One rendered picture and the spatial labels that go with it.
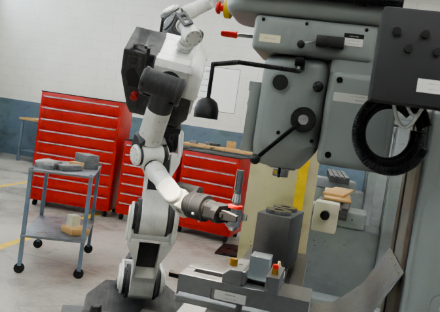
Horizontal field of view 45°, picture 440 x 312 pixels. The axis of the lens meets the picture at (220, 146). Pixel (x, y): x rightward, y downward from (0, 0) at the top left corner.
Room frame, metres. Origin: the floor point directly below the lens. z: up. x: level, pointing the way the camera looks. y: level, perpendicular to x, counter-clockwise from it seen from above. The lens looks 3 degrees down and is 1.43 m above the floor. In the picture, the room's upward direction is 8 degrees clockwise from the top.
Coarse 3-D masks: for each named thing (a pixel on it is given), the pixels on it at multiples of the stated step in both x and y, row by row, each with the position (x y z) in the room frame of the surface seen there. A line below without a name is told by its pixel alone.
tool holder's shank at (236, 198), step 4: (236, 172) 1.68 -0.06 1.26; (240, 172) 1.67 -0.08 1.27; (236, 176) 1.67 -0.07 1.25; (240, 176) 1.67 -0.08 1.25; (236, 180) 1.67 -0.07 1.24; (240, 180) 1.67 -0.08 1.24; (236, 184) 1.67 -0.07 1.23; (240, 184) 1.67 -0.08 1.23; (236, 188) 1.67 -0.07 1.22; (240, 188) 1.67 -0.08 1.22; (236, 192) 1.67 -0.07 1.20; (240, 192) 1.67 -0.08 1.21; (232, 196) 1.68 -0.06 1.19; (236, 196) 1.67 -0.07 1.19; (240, 196) 1.67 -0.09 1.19; (232, 200) 1.67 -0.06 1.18; (236, 200) 1.66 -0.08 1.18; (240, 200) 1.67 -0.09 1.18; (232, 204) 1.67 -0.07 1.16; (236, 204) 1.67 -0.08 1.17
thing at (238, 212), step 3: (228, 207) 1.67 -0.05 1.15; (228, 210) 1.67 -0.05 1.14; (231, 210) 1.66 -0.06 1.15; (234, 210) 1.66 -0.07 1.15; (237, 210) 1.66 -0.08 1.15; (240, 210) 1.66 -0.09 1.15; (234, 213) 1.66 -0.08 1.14; (237, 213) 1.66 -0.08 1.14; (240, 213) 1.66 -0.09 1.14; (240, 216) 1.67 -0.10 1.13; (240, 219) 1.67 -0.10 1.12; (228, 222) 1.66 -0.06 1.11; (231, 222) 1.66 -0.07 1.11; (234, 222) 1.66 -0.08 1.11; (237, 222) 1.66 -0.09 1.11; (228, 225) 1.66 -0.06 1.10; (231, 225) 1.66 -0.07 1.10; (234, 225) 1.66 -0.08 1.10; (237, 225) 1.66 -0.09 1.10
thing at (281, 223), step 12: (276, 204) 1.99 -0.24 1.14; (264, 216) 1.82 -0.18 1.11; (276, 216) 1.81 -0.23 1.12; (288, 216) 1.82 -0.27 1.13; (300, 216) 1.93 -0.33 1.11; (264, 228) 1.82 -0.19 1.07; (276, 228) 1.80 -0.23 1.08; (288, 228) 1.79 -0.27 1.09; (300, 228) 1.97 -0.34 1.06; (264, 240) 1.82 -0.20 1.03; (276, 240) 1.80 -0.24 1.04; (288, 240) 1.80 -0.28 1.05; (252, 252) 1.83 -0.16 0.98; (264, 252) 1.82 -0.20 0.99; (276, 252) 1.80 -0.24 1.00; (288, 252) 1.83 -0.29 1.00; (288, 264) 1.86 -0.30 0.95
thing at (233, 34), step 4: (224, 32) 1.74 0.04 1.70; (228, 32) 1.73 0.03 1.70; (232, 32) 1.73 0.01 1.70; (236, 32) 1.73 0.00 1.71; (224, 36) 1.74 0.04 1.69; (228, 36) 1.74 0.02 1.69; (232, 36) 1.73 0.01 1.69; (236, 36) 1.73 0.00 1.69; (240, 36) 1.73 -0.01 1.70; (244, 36) 1.73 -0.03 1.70; (248, 36) 1.73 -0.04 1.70; (252, 36) 1.72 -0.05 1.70
